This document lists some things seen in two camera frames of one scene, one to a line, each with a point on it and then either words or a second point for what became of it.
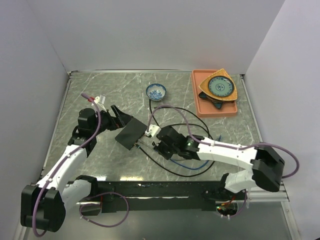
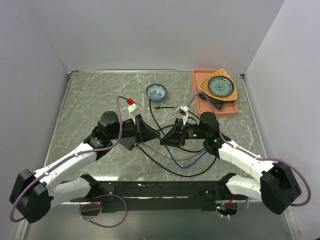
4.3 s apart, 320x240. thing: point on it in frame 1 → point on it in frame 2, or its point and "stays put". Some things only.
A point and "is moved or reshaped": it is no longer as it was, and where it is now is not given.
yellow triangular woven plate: (204, 85) stays put
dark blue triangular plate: (218, 104) stays put
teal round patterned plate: (221, 86) stays put
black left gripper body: (106, 122) → (129, 129)
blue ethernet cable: (220, 138) is moved or reshaped
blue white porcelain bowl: (156, 91) stays put
